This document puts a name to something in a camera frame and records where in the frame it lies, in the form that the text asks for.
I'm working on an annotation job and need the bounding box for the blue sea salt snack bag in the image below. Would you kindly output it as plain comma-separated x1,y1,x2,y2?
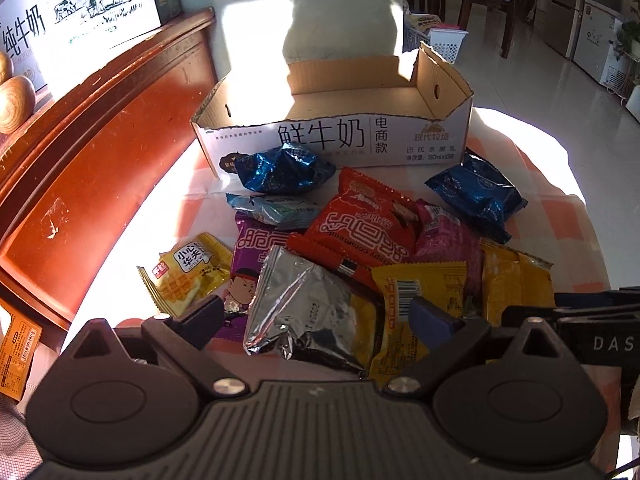
425,148,528,244

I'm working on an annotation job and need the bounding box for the light blue snack packet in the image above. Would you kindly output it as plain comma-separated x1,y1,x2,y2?
226,193,321,231

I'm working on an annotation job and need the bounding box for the yellow barcode snack packet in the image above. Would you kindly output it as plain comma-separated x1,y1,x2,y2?
366,260,469,391

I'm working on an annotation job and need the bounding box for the yellow waffle snack packet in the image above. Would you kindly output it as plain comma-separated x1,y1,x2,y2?
138,232,232,318

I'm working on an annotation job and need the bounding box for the yellow snack packet right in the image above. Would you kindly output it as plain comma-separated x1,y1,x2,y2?
480,238,554,326

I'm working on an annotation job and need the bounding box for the pink snack packet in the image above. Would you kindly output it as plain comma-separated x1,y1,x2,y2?
412,200,482,282

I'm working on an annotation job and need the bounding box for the silver foil snack packet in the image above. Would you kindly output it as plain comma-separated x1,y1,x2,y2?
243,246,378,376

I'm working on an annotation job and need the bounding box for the purple cartoon snack packet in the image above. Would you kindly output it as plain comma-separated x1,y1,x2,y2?
217,212,288,342

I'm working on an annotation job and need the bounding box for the red snack packet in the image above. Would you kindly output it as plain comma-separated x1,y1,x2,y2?
286,168,420,292

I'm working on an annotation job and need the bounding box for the crumpled blue snack bag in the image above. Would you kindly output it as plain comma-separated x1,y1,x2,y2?
219,143,336,195

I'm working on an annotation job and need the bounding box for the open cardboard milk box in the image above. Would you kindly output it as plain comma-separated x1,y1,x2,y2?
191,44,474,177

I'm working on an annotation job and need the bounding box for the white chest freezer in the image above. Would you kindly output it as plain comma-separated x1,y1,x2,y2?
573,0,630,93

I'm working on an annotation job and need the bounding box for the wooden round ornament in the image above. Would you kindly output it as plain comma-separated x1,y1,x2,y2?
0,75,36,134
0,52,13,84

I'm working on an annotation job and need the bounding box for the white plastic basket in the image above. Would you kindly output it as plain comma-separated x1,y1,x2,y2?
402,13,468,64

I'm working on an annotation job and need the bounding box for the grey sofa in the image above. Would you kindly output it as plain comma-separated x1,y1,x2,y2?
177,0,407,84

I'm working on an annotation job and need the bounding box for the white cow milk carton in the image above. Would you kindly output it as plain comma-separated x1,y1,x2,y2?
1,0,181,99

